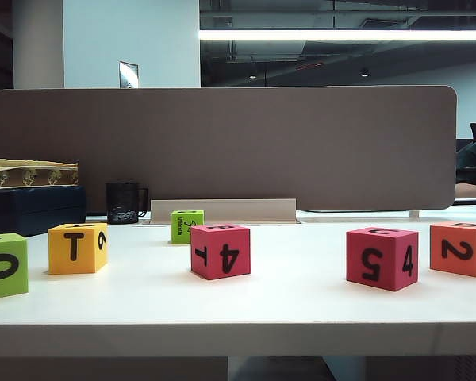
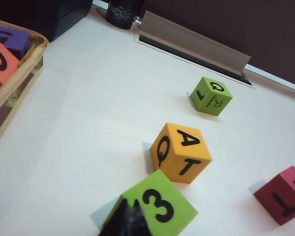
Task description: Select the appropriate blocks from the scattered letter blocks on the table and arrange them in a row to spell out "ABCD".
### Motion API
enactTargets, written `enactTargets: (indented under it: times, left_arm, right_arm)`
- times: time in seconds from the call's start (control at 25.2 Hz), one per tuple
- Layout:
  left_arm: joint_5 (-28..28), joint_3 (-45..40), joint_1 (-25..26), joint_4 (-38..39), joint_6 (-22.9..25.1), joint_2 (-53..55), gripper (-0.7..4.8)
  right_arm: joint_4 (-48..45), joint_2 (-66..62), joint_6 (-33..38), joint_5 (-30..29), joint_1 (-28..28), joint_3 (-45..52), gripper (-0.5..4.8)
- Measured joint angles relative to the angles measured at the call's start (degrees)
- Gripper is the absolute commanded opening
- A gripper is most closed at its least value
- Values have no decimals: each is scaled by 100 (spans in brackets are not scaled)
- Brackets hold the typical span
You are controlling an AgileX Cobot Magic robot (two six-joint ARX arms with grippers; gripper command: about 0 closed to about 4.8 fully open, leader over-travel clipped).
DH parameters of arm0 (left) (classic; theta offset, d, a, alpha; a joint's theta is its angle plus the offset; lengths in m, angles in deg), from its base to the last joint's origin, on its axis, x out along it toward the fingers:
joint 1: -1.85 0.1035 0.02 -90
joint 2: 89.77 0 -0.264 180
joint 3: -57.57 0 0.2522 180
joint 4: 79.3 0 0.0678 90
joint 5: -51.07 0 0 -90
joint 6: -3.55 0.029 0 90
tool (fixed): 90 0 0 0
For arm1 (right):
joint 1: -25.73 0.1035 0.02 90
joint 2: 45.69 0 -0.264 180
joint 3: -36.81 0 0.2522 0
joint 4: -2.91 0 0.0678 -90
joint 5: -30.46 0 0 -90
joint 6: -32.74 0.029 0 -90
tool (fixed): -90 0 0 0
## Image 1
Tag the brown desk partition panel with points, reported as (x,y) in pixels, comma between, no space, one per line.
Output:
(222,147)

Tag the white partition foot bracket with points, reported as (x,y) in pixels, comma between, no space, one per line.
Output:
(414,214)

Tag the green foam block zero print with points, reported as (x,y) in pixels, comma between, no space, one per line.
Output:
(4,266)

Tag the yellow foam letter block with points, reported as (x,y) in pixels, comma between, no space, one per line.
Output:
(75,250)

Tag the person in dark clothing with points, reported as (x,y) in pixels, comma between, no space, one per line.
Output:
(474,158)

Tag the navy blue box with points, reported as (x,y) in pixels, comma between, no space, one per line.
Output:
(31,210)

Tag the orange foam block letter D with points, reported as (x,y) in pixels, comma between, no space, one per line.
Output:
(460,250)

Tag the silver wall plate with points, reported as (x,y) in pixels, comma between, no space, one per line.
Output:
(127,74)

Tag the green foam block umbrella print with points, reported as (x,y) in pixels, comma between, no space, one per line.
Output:
(181,228)

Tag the black mug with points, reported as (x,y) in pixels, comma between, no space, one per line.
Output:
(121,202)

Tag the pink foam block letter C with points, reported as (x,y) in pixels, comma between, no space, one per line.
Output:
(381,258)

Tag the pink foam block letter B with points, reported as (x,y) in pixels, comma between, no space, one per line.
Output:
(220,254)

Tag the yellow patterned box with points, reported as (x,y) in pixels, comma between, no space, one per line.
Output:
(28,174)

